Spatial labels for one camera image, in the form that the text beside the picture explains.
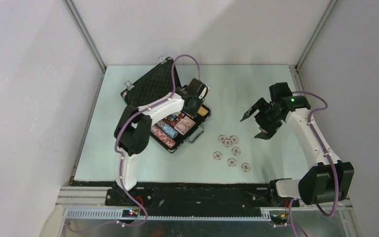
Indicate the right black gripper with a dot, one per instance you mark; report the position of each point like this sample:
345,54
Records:
267,130

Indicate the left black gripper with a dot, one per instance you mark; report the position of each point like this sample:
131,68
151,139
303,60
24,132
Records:
194,112

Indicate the black poker set case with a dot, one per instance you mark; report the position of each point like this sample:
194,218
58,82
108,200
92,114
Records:
155,84

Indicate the light blue chip stack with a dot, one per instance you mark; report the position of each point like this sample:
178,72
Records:
170,131

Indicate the purple grey chip stack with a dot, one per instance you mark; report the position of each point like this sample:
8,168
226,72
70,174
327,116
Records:
162,124

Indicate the white red chip stack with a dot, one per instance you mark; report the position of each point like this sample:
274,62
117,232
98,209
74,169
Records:
231,142

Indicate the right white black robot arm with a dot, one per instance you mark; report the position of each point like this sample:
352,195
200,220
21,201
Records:
328,178

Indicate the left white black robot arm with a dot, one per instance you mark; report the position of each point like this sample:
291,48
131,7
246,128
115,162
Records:
134,127

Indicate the yellow poker chip stack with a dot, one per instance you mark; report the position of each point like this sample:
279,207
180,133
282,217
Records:
203,111

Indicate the red playing card deck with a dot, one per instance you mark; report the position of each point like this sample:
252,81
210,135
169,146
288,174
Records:
184,125

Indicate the red dice in case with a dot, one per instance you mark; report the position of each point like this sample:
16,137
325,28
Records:
175,118

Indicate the red white chip row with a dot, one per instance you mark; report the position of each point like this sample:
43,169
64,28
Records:
163,137

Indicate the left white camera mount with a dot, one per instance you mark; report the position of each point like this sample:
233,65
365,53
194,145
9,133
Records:
204,92

